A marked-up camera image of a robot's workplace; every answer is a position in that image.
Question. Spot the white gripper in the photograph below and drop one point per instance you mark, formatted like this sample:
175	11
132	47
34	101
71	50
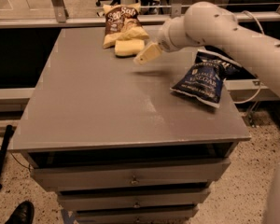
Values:
163	39

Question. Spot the yellow sponge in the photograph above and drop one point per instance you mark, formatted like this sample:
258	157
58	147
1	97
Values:
125	48

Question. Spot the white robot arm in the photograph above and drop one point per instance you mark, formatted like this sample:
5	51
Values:
207	24

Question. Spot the brown sea salt chip bag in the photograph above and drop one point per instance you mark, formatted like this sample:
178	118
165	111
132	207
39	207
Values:
121	23

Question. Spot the blue salt vinegar chip bag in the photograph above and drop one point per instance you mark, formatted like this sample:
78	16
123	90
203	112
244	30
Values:
204	80

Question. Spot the grey metal railing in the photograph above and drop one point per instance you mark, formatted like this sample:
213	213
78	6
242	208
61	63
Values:
68	17

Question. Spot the grey drawer cabinet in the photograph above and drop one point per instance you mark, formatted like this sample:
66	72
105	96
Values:
91	108

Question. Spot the top grey drawer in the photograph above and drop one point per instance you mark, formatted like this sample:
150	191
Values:
130	175

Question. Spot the grey drawer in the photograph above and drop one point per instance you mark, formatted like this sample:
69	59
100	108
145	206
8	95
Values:
139	199
137	216
130	175

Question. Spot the middle grey drawer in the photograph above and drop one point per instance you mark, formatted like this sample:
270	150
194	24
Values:
139	199

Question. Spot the bottom grey drawer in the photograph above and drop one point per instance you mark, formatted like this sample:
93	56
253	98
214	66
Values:
137	216

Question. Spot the black shoe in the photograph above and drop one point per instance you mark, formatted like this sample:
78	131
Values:
23	214

